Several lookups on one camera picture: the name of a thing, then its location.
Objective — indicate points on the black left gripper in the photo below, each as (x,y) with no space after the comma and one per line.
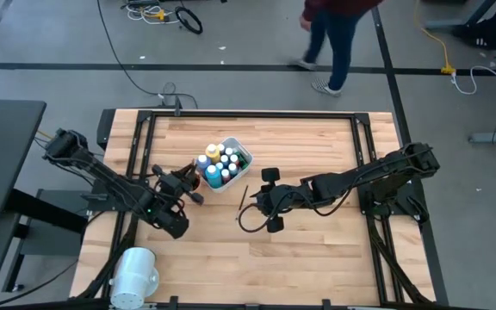
(171,185)

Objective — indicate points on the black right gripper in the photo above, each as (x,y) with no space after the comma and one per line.
(287,198)

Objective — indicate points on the orange plastic cup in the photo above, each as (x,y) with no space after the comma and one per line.
(196,180)

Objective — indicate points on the large periwinkle paint bottle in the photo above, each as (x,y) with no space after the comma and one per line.
(203,161)

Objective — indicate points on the large teal paint bottle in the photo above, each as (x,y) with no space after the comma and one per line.
(213,175)

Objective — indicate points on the large yellow paint bottle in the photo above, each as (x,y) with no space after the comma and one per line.
(212,151)

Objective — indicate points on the white plastic caddy bin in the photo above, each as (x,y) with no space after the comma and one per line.
(246,165)

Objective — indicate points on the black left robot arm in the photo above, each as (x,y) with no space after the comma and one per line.
(101,181)

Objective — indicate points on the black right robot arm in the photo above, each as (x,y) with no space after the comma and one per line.
(368,176)

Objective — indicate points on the white cylindrical lamp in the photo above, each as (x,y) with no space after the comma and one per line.
(134,275)

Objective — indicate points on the grey side table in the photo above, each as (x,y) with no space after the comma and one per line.
(2,155)

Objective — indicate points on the grey desk leg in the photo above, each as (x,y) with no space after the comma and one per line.
(446,24)

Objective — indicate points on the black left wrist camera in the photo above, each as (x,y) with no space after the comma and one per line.
(196,198)

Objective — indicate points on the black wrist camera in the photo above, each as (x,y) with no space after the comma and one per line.
(270,175)
(196,198)

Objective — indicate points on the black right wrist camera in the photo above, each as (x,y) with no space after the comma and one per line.
(270,175)

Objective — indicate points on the black aluminium table frame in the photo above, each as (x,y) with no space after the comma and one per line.
(295,115)

